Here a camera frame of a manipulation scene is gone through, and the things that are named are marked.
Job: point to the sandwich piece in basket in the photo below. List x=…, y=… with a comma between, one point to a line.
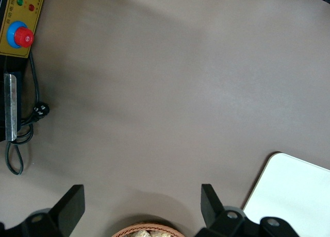
x=159, y=234
x=140, y=233

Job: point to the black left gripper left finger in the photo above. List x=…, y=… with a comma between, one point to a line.
x=68, y=211

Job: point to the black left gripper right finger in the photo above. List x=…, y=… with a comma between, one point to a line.
x=219, y=216

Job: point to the red emergency stop button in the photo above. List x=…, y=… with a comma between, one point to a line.
x=22, y=37

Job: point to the woven wicker basket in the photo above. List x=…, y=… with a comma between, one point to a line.
x=123, y=232

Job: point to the yellow control panel box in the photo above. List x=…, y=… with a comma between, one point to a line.
x=18, y=23

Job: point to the white rectangular tray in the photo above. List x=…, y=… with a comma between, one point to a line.
x=288, y=195

